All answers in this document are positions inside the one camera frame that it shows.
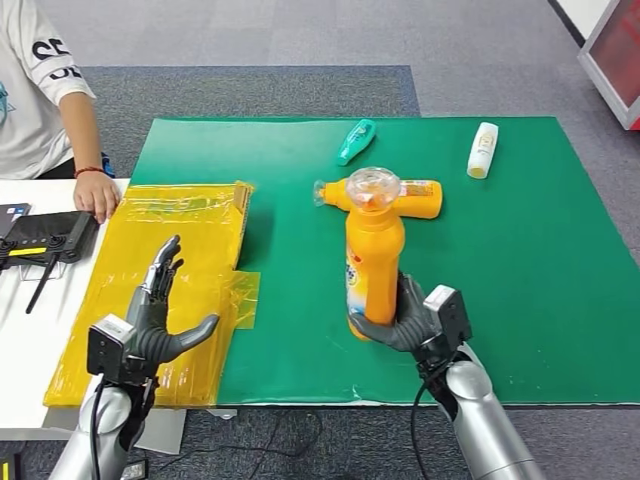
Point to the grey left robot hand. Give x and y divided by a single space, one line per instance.
147 324

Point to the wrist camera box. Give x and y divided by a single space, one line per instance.
107 348
450 318

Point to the dark grey floor rug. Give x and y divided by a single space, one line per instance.
250 93

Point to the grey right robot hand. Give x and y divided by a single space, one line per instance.
412 324

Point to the yellow plastic-wrapped board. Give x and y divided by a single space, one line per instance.
190 232

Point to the white plastic bottle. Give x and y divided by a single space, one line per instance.
483 149

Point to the orange bottle with clear cap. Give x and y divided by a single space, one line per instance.
425 199
375 265

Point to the grey power adapter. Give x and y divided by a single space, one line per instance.
135 472

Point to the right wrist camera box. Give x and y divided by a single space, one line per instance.
450 318

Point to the red and white cabinet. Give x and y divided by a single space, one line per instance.
617 60

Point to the teal plastic bottle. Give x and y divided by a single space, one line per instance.
356 142

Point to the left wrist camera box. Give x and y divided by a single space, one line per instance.
107 348

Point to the person's hand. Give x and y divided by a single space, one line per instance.
97 195

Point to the blue black chair part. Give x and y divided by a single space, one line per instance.
106 166

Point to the person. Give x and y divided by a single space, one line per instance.
25 112

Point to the black device with antenna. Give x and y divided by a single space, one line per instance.
50 235

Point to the person's forearm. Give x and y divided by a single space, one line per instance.
82 132

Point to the green table mat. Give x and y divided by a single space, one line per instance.
525 265

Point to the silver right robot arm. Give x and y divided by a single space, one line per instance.
484 424

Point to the black floor device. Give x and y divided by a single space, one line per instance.
7 469

